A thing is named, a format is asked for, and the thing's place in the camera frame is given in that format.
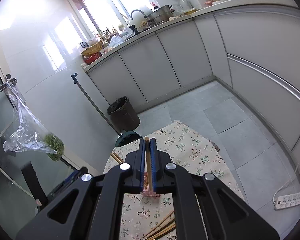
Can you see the steel steamer pot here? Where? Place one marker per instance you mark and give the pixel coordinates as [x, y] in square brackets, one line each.
[160, 15]

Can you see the loose wooden chopstick on cloth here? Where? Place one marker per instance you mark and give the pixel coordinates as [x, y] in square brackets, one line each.
[116, 157]

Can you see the white kettle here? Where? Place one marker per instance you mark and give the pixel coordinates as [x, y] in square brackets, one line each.
[137, 17]

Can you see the wicker basket on counter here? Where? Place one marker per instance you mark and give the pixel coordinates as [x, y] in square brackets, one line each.
[95, 48]

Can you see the red perforated utensil holder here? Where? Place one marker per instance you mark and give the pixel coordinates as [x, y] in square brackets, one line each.
[150, 193]

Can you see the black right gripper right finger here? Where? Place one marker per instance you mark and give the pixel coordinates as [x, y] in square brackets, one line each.
[204, 206]

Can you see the floral tablecloth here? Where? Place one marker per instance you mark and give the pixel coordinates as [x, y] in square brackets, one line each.
[187, 148]

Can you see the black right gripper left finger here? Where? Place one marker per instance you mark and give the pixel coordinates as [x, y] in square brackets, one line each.
[89, 207]

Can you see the wooden chopstick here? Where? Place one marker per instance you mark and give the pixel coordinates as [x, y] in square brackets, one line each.
[148, 160]
[116, 157]

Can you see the white power strip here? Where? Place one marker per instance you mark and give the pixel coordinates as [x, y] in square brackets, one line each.
[287, 201]

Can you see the mop with grey handle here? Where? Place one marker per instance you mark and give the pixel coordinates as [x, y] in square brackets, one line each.
[123, 138]

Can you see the bundle of wooden chopsticks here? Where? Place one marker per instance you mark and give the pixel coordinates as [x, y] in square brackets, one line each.
[164, 227]

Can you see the grey kitchen cabinets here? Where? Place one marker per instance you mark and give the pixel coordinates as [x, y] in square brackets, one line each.
[250, 46]

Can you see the dark brown trash bin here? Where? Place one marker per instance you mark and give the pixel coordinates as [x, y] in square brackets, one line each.
[122, 115]

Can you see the plastic bag with greens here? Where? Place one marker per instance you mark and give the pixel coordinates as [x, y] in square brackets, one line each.
[30, 134]

